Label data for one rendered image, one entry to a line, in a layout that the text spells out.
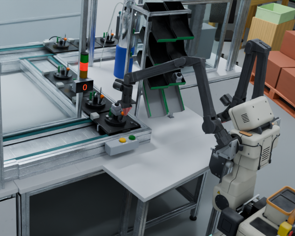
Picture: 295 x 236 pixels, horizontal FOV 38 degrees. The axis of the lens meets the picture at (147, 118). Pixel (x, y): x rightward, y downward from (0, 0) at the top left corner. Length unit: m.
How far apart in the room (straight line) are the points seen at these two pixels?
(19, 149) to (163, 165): 0.86
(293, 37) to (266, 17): 1.15
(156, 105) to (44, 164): 0.89
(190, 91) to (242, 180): 1.51
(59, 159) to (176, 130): 0.93
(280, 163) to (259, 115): 2.30
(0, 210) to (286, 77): 4.28
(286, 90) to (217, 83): 1.88
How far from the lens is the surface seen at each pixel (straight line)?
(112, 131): 2.70
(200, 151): 2.85
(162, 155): 2.74
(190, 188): 3.59
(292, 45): 6.38
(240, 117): 2.40
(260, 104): 2.44
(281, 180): 4.42
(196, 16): 3.76
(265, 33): 7.41
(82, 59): 2.61
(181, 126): 3.09
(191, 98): 3.95
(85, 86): 2.69
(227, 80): 4.22
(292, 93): 5.75
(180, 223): 3.57
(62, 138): 2.69
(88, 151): 2.57
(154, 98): 2.92
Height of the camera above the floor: 2.35
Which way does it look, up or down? 29 degrees down
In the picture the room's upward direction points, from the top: 8 degrees clockwise
